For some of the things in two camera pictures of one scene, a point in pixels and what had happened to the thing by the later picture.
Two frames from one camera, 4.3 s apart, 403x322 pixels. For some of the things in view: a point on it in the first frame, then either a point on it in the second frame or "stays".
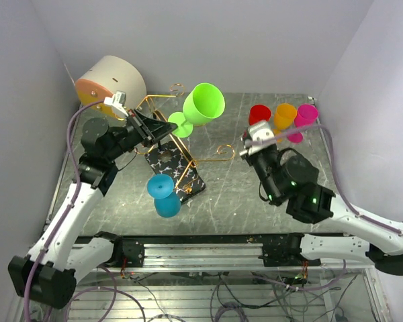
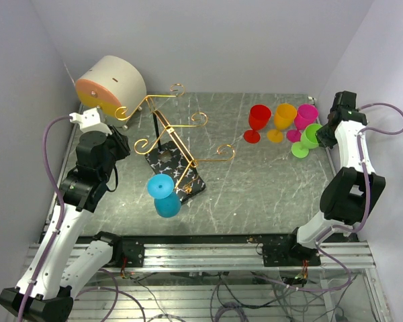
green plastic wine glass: [203, 103] to [309, 141]
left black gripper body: [135, 132] to [117, 149]
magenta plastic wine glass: [306, 116] stays
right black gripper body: [264, 163] to [326, 137]
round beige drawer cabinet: [111, 74] stays
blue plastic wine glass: [167, 202] stays
